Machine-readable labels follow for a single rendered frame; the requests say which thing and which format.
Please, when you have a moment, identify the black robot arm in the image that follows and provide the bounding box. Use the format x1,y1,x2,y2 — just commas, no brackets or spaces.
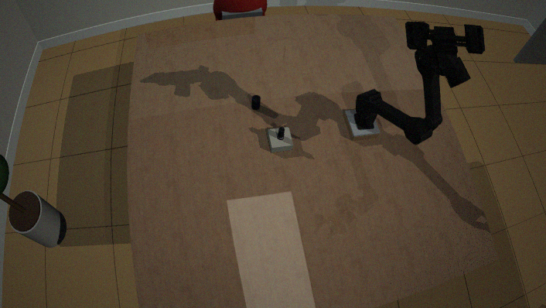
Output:
354,44,471,145

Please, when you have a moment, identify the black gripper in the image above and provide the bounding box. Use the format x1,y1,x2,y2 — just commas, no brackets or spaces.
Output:
405,22,485,54

